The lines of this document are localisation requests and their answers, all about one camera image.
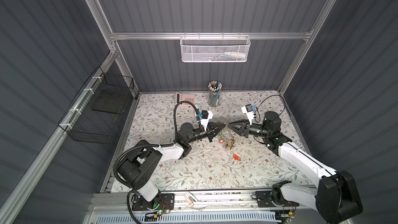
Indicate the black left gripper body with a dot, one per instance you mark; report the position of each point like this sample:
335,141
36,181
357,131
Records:
209,134

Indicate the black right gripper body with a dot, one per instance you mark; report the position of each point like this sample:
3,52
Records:
246,130

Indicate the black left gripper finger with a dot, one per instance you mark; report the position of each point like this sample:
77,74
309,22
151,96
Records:
222,133
218,124

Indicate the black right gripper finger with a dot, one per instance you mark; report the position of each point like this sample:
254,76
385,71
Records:
237,123
238,129

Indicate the round metal key organizer plate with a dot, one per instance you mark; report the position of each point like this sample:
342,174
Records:
228,143

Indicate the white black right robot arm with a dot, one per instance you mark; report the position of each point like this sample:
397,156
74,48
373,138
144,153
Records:
334,195

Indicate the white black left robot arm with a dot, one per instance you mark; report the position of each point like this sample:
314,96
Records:
134,167

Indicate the red key tag on table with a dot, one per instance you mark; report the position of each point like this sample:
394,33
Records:
236,157

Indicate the clear pen cup with pens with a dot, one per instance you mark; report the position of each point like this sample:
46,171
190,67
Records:
214,89

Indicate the pink desk calculator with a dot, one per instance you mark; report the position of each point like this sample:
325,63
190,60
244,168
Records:
179,97

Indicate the white bottle in basket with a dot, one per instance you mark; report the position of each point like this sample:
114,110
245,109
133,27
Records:
236,55

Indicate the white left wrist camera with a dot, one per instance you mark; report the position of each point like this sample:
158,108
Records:
205,117

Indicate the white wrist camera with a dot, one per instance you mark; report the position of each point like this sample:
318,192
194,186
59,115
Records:
205,117
249,110

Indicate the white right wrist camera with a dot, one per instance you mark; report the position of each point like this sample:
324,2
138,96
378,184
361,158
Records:
249,110

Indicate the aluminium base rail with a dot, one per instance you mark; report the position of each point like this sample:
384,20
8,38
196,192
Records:
224,206

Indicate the white wire wall basket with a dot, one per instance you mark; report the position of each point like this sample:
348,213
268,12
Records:
211,49

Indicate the black wire side basket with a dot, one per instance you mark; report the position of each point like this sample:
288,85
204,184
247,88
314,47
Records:
99,113

